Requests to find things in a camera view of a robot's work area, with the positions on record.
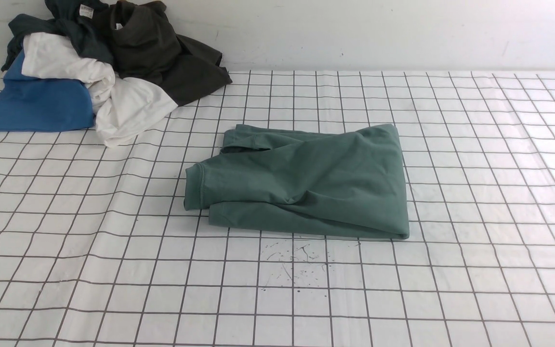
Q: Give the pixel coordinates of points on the blue garment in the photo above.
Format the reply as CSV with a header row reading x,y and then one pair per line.
x,y
29,104

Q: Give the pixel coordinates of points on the white grid tablecloth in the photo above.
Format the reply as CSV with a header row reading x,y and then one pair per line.
x,y
96,249

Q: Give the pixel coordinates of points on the green long-sleeved shirt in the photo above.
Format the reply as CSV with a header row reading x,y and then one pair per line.
x,y
349,185

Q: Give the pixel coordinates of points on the dark olive garment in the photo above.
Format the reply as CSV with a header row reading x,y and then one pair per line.
x,y
146,46

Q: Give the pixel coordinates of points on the dark teal garment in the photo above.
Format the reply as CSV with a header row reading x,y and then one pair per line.
x,y
71,19

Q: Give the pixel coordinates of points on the white garment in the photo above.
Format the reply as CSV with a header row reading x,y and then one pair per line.
x,y
123,107

